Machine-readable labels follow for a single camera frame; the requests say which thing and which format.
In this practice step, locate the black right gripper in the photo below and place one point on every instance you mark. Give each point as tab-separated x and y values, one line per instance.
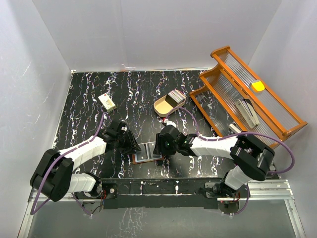
160	148

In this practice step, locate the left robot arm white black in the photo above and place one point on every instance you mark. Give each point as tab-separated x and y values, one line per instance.
54	176

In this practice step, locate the large grey black stapler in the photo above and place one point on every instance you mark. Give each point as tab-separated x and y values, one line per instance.
248	112

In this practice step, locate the white staples box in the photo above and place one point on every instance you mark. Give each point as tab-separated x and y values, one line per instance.
107	102

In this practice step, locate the yellow sticky note block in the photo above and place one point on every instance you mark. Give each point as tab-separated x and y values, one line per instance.
257	86

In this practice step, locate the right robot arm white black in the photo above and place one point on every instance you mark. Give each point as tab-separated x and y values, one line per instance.
251	156

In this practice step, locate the black base rail with mounts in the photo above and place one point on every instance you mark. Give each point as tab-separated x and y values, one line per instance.
164	192

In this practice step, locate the small white stapler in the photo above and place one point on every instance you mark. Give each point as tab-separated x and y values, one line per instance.
234	128

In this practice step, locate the beige oval plastic tray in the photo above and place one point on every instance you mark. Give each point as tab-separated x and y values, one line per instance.
163	108

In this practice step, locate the orange leather card holder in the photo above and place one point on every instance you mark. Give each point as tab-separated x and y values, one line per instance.
133	157

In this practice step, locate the orange wooden tiered rack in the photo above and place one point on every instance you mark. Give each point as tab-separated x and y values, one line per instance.
233	93

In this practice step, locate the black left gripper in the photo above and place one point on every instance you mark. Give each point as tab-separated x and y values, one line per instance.
132	146

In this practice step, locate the aluminium frame profile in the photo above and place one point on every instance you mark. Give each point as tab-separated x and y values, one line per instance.
269	212

